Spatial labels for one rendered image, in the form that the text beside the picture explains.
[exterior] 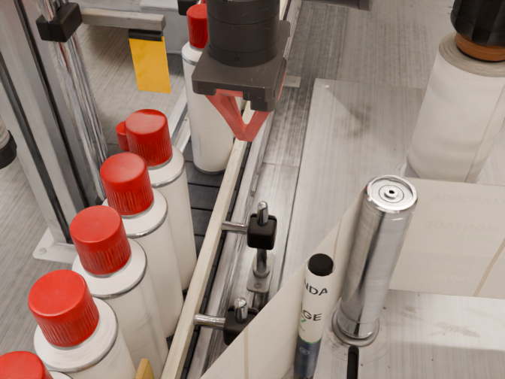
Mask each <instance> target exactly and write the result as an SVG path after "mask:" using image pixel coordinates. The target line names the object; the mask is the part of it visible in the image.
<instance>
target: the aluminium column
mask: <svg viewBox="0 0 505 379"><path fill-rule="evenodd" d="M17 2H18V5H19V7H20V10H21V13H22V15H23V19H24V22H25V24H26V28H27V30H28V33H29V37H30V39H31V42H32V46H33V48H34V51H35V55H36V57H37V60H38V64H39V66H40V69H41V73H42V76H43V79H44V82H45V85H46V88H47V91H48V94H49V97H50V101H51V104H52V106H53V111H54V114H55V116H56V121H57V123H58V127H59V131H60V134H61V136H62V140H63V144H64V146H65V149H64V147H63V144H62V140H61V138H60V135H59V131H58V129H57V127H56V123H55V120H54V118H53V114H52V111H51V109H50V106H49V103H48V101H47V97H46V94H45V91H44V88H43V85H42V82H41V79H40V77H39V74H38V70H37V68H36V65H35V61H34V59H33V56H32V53H31V50H30V48H29V44H28V41H27V39H26V35H25V32H24V30H23V27H22V24H21V22H20V18H19V15H18V13H17V9H16V6H15V4H14V0H0V114H1V116H2V119H3V121H4V122H5V126H6V127H7V129H8V130H10V132H11V134H12V135H13V137H14V140H15V142H16V144H17V156H18V158H19V160H20V163H21V165H22V167H23V170H24V172H25V174H26V176H27V179H28V181H29V183H30V186H31V188H32V191H33V193H34V194H35V198H36V199H37V201H38V204H39V206H40V209H41V211H42V214H43V215H44V219H45V220H46V222H47V225H48V227H49V229H50V232H51V234H52V236H53V239H54V241H55V243H56V245H58V246H63V247H73V248H75V246H74V242H73V240H72V238H71V235H70V231H69V229H70V225H71V221H72V220H73V219H74V217H75V216H76V215H77V214H78V213H79V212H81V211H82V210H84V209H85V207H84V206H83V202H82V199H81V197H80V193H79V190H78V188H77V185H78V186H79V189H80V192H81V195H82V197H83V200H84V202H85V205H86V208H88V207H92V206H95V205H96V204H95V199H96V197H95V193H94V191H93V188H92V184H91V181H90V179H89V175H88V171H87V169H86V165H85V162H84V159H83V155H82V153H81V150H80V145H79V143H78V140H77V136H76V133H75V131H74V127H73V124H72V121H71V117H70V114H69V112H68V107H67V105H66V102H65V98H64V95H63V92H62V88H61V86H60V83H59V79H58V76H57V73H56V69H55V66H54V64H53V60H52V56H51V54H50V50H49V47H48V45H47V41H42V40H41V37H40V35H39V32H38V27H37V25H36V22H35V21H36V19H37V18H39V16H38V12H37V9H36V7H35V2H34V0H17ZM65 150H66V153H67V155H68V157H67V156H66V153H65ZM68 159H69V161H68ZM69 162H70V164H71V166H70V164H69ZM71 167H72V170H73V172H74V175H73V173H72V170H71ZM74 176H75V179H76V181H77V184H76V182H75V179H74Z"/></svg>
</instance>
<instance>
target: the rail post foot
mask: <svg viewBox="0 0 505 379"><path fill-rule="evenodd" d="M275 260H276V257H275V255H274V254H272V253H267V269H266V271H265V272H263V273H260V272H258V271H257V270H256V253H255V254H254V257H253V261H252V266H251V269H250V272H249V277H248V281H247V284H246V288H247V289H248V290H249V291H250V292H255V293H267V292H268V290H269V287H270V284H271V278H272V274H273V270H274V264H275Z"/></svg>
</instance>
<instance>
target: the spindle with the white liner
mask: <svg viewBox="0 0 505 379"><path fill-rule="evenodd" d="M450 20H451V23H452V25H453V27H454V29H455V32H451V33H449V34H448V35H446V36H445V37H444V38H443V39H442V40H441V41H440V43H439V46H438V50H437V55H436V59H435V61H434V66H433V68H432V71H431V75H430V78H429V81H428V86H427V89H426V93H425V97H424V100H423V103H422V106H421V110H420V112H419V118H418V122H417V124H416V128H415V131H414V133H413V138H412V141H411V145H410V147H409V149H408V151H407V155H406V162H405V163H404V165H403V167H402V169H401V173H400V177H411V178H421V179H432V180H449V181H457V182H465V183H476V182H477V181H478V180H479V179H480V177H481V175H482V167H483V166H484V164H485V161H486V160H487V158H488V155H489V153H490V150H491V147H492V145H493V143H494V140H495V139H496V137H497V134H498V132H499V131H500V128H501V126H502V123H503V120H504V117H505V0H455V1H454V4H453V7H452V12H451V14H450Z"/></svg>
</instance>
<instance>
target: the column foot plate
mask: <svg viewBox="0 0 505 379"><path fill-rule="evenodd" d="M77 254H78V253H77V250H76V248H73V247H63V246H58V245H56V243H55V241H54V239H53V236H52V234H51V232H50V229H49V227H48V228H47V231H46V232H45V233H44V235H43V237H42V239H41V240H40V242H39V244H38V246H37V247H36V248H35V251H34V253H33V257H34V258H35V259H41V260H47V261H51V262H60V263H66V264H71V265H72V263H73V261H74V259H75V257H76V256H77Z"/></svg>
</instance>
